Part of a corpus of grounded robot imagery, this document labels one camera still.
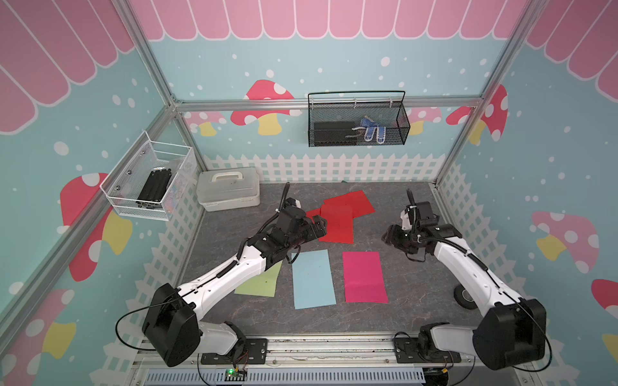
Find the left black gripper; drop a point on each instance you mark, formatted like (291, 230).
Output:
(311, 234)

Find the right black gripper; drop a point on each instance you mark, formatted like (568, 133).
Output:
(391, 234)

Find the red paper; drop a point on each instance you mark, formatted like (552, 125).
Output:
(356, 200)
(316, 212)
(339, 223)

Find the blue paper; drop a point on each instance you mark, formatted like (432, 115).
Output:
(312, 280)

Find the large green paper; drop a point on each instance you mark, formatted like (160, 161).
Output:
(263, 285)

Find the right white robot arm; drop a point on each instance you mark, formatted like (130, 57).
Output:
(513, 330)

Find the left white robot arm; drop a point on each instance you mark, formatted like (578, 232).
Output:
(174, 323)

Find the black tape roll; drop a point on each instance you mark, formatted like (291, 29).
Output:
(464, 299)

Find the white plastic storage box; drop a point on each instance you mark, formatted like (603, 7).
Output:
(220, 190)

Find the black box in mesh basket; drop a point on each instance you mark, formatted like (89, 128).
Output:
(333, 134)

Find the blue white item in basket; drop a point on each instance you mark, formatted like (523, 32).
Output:
(370, 131)

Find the green lit circuit board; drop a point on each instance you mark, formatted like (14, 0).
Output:
(235, 375)

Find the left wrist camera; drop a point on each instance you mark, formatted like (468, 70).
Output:
(293, 202)

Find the black mesh wall basket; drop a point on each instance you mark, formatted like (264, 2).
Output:
(385, 107)

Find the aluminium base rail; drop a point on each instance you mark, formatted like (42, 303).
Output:
(356, 359)

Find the black block in wire basket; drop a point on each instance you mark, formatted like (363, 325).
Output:
(154, 189)

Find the white wire wall basket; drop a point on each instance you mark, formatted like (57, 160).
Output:
(123, 184)

